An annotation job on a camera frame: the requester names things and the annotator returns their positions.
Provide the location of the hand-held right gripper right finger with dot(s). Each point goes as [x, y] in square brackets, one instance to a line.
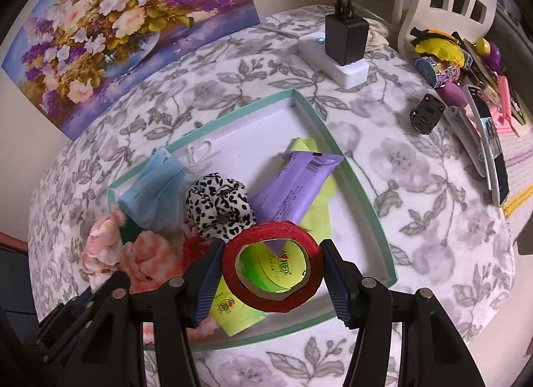
[337, 287]

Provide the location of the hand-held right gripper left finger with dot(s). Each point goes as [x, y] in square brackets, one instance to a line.
[208, 283]

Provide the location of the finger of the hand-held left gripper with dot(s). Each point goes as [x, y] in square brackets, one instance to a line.
[66, 324]

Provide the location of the red pipe cleaner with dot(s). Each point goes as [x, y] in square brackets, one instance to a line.
[193, 247]

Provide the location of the green tissue pack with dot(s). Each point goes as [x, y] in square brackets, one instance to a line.
[233, 312]

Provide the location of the red tape roll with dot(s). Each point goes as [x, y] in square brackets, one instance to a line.
[250, 241]

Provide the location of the pink striped fluffy towel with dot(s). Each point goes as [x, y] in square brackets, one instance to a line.
[145, 258]

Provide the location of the lime green cloth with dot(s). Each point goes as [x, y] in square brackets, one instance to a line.
[316, 216]

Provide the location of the leopard print scrunchie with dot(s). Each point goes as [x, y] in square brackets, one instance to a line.
[216, 208]

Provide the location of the pink floral cloth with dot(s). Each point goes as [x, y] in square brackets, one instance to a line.
[102, 249]

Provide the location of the blue face mask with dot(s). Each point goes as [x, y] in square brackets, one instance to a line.
[158, 195]

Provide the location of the purple wipes packet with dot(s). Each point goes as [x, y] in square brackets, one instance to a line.
[291, 191]

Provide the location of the white box with teal rim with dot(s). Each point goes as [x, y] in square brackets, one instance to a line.
[250, 137]

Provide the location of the purple soft item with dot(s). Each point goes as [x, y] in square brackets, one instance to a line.
[453, 94]

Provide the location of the yellow soft item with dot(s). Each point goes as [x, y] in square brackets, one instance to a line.
[441, 47]

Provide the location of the dark cabinet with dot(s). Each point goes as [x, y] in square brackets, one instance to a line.
[12, 278]

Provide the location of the black plug adapter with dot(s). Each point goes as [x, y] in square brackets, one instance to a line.
[427, 114]

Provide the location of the yellow zipper strip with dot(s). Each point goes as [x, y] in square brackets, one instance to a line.
[518, 200]

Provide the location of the black and white flat case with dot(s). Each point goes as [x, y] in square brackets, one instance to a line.
[493, 149]

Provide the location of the white power strip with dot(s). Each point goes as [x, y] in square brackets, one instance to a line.
[349, 74]

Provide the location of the colourful tape roll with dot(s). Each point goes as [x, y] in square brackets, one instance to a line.
[437, 72]

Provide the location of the black charger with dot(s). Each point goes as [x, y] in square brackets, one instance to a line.
[345, 37]

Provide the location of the pink clip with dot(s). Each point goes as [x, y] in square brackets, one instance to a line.
[506, 99]

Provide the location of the white lace cloth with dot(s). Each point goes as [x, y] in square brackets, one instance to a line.
[377, 33]

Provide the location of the flower painting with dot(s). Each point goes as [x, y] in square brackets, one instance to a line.
[125, 16]

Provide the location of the purple and yellow toy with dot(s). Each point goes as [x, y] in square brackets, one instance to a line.
[490, 53]

